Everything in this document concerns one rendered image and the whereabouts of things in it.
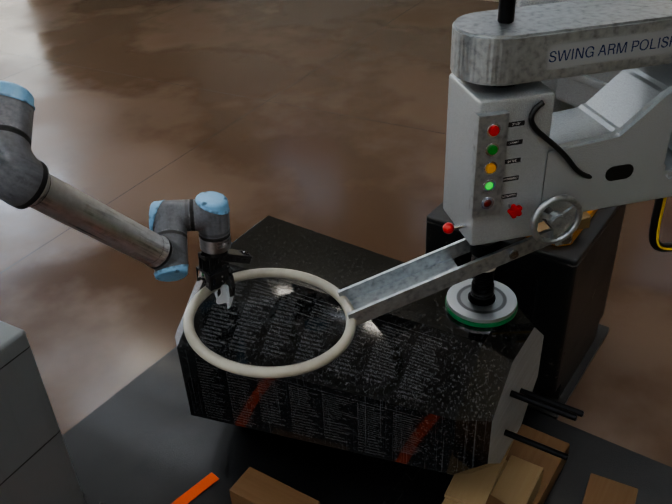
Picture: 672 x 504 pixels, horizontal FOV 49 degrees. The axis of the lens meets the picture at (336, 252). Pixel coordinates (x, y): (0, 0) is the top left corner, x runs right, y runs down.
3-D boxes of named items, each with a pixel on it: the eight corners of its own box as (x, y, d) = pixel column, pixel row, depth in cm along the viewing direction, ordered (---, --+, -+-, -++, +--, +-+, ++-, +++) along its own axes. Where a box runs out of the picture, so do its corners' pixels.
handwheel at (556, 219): (562, 223, 209) (569, 176, 200) (580, 241, 200) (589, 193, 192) (513, 232, 206) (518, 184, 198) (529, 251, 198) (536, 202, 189)
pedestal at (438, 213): (477, 285, 370) (488, 151, 328) (609, 330, 337) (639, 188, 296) (411, 361, 325) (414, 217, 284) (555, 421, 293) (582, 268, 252)
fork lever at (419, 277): (547, 209, 226) (544, 196, 223) (579, 241, 210) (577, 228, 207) (339, 295, 224) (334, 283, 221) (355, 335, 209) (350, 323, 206)
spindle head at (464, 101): (551, 198, 226) (571, 55, 201) (589, 235, 208) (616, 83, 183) (441, 216, 219) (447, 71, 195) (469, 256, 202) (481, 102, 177)
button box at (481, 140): (496, 208, 196) (505, 108, 180) (500, 213, 194) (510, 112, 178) (467, 213, 195) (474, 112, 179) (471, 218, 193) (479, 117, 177)
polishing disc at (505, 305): (474, 273, 239) (474, 269, 238) (530, 300, 226) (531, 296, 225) (432, 302, 227) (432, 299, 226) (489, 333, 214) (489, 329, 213)
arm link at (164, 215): (147, 230, 200) (194, 228, 202) (147, 194, 205) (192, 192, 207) (151, 246, 208) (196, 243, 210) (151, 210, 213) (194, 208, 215)
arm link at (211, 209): (192, 189, 210) (228, 187, 211) (196, 227, 216) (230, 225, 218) (192, 205, 202) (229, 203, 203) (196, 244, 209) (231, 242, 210)
